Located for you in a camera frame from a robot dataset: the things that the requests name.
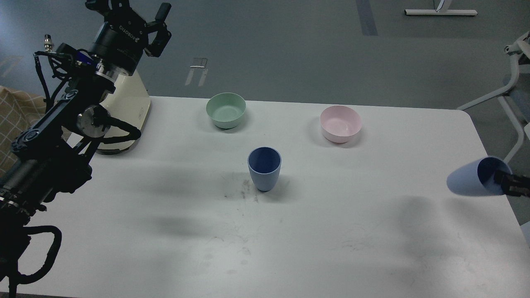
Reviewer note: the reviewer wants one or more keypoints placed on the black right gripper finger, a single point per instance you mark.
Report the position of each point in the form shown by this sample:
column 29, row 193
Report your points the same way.
column 513, row 185

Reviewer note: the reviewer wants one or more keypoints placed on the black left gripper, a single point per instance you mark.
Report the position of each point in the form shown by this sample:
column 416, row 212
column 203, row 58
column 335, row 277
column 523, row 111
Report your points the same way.
column 123, row 37

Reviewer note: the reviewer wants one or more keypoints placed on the light blue cup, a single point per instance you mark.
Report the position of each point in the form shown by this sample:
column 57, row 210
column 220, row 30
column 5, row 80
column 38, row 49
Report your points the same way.
column 476, row 179

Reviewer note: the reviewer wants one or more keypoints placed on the dark blue cup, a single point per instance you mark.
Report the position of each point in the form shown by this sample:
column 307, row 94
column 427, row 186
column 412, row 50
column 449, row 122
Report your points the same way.
column 264, row 165

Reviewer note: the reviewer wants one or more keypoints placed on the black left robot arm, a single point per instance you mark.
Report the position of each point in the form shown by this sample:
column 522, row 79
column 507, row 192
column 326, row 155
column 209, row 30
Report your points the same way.
column 53, row 155

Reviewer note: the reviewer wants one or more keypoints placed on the cream toaster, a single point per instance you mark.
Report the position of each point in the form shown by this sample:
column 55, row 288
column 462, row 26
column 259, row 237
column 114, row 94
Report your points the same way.
column 130, row 103

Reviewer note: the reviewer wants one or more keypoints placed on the green bowl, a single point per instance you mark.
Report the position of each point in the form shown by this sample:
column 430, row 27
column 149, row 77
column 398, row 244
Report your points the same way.
column 226, row 110

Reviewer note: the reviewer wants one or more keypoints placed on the pink bowl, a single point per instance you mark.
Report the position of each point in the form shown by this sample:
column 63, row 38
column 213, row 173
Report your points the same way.
column 340, row 124

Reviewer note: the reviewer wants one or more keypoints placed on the white stand base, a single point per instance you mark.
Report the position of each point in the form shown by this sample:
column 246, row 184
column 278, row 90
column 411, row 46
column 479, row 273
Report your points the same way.
column 442, row 9

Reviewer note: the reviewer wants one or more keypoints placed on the white chair frame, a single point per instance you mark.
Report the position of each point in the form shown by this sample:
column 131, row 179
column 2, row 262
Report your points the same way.
column 513, row 96

